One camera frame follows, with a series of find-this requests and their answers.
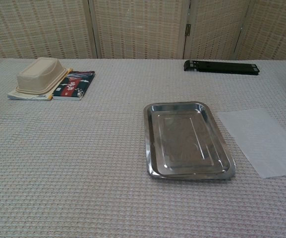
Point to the stainless steel tray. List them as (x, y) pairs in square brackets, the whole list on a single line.
[(182, 138)]

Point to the white waffle weave tablecloth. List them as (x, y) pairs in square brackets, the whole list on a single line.
[(83, 161)]

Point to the dark patterned Japanese book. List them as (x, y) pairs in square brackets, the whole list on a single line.
[(73, 85)]

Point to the woven bamboo screen panel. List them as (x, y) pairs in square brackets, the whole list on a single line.
[(38, 27), (274, 27), (140, 27), (214, 27)]

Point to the black folding stand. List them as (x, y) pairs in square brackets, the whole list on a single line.
[(222, 67)]

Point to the brass screen hinge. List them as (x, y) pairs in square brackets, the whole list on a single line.
[(188, 29)]

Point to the beige plastic food container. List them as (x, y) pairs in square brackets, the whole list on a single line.
[(40, 74)]

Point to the white book with yellow spine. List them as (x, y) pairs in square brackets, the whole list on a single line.
[(21, 96)]

